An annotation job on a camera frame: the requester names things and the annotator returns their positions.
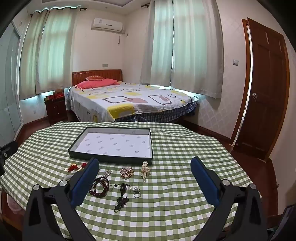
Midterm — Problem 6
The narrow white curtain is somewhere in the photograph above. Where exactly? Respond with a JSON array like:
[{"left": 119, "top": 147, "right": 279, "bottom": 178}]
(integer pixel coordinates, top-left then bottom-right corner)
[
  {"left": 140, "top": 0, "right": 175, "bottom": 85},
  {"left": 19, "top": 9, "right": 50, "bottom": 99}
]

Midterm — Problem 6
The dark wooden nightstand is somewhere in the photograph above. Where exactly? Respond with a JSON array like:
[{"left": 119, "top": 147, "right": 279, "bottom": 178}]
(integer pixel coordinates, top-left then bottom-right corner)
[{"left": 44, "top": 95, "right": 68, "bottom": 126}]

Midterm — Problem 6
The patterned white bedspread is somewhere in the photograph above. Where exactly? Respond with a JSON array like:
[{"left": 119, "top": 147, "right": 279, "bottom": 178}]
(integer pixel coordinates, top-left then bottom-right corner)
[{"left": 68, "top": 81, "right": 200, "bottom": 123}]

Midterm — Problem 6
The dark red bead bracelet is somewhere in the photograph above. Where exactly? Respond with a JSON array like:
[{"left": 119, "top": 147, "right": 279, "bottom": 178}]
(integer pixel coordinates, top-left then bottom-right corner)
[{"left": 89, "top": 177, "right": 110, "bottom": 198}]

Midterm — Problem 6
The green checkered tablecloth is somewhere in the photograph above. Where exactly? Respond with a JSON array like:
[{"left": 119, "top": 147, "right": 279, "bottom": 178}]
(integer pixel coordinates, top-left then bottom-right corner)
[{"left": 0, "top": 120, "right": 263, "bottom": 241}]

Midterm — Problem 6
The black beaded ornament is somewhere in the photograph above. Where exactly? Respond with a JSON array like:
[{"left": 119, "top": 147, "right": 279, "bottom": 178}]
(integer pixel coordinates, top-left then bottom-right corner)
[{"left": 114, "top": 196, "right": 129, "bottom": 211}]

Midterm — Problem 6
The white air conditioner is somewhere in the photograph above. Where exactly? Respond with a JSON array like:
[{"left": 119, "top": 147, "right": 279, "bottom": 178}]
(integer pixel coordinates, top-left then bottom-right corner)
[{"left": 91, "top": 17, "right": 124, "bottom": 33}]

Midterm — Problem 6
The black pendant necklace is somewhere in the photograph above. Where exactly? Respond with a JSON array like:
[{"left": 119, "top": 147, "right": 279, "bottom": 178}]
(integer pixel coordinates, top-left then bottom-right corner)
[{"left": 109, "top": 183, "right": 133, "bottom": 194}]

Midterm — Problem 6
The glass wardrobe door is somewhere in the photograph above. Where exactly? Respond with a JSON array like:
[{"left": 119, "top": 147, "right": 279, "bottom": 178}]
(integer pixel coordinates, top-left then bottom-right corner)
[{"left": 0, "top": 23, "right": 23, "bottom": 144}]

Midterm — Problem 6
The pink pillow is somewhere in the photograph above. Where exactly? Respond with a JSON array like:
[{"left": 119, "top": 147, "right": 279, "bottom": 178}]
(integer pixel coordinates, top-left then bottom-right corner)
[{"left": 74, "top": 78, "right": 121, "bottom": 90}]

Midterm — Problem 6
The brown wooden door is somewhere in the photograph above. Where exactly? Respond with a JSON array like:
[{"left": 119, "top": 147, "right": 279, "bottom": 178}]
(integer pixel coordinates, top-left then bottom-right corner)
[{"left": 233, "top": 17, "right": 289, "bottom": 160}]

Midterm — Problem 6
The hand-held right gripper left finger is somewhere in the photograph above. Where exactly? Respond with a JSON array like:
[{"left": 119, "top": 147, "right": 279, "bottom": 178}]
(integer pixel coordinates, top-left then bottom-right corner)
[{"left": 22, "top": 158, "right": 100, "bottom": 241}]

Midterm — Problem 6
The wooden door frame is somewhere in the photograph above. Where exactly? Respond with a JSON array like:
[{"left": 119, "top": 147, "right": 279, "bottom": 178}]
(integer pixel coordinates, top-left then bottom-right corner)
[{"left": 230, "top": 19, "right": 252, "bottom": 146}]

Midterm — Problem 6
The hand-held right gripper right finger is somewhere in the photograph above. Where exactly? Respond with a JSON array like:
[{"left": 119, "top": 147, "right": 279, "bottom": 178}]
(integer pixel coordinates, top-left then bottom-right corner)
[{"left": 190, "top": 156, "right": 269, "bottom": 241}]

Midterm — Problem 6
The wooden bed headboard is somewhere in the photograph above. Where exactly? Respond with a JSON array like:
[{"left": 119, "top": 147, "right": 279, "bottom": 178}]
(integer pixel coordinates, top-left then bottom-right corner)
[{"left": 72, "top": 69, "right": 122, "bottom": 86}]

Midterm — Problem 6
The wide white curtain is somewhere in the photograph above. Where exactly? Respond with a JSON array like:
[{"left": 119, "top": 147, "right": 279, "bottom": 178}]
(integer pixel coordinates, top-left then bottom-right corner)
[
  {"left": 170, "top": 0, "right": 224, "bottom": 99},
  {"left": 35, "top": 6, "right": 78, "bottom": 94}
]

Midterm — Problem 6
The gold pearl brooch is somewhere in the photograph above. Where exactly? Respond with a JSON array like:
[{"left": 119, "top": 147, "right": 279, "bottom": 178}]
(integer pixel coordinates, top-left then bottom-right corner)
[{"left": 141, "top": 161, "right": 151, "bottom": 182}]

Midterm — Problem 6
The blue plaid bed sheet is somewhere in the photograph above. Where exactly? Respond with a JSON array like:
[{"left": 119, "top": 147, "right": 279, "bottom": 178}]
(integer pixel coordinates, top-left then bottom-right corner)
[{"left": 114, "top": 102, "right": 199, "bottom": 123}]

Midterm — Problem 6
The white shallow box tray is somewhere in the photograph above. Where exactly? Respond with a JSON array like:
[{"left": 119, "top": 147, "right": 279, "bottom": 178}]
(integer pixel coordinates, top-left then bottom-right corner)
[{"left": 68, "top": 127, "right": 154, "bottom": 166}]

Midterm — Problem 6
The pink pearl cluster brooch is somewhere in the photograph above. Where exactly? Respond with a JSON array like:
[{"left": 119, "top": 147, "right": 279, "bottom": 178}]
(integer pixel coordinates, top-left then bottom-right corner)
[{"left": 120, "top": 167, "right": 134, "bottom": 179}]

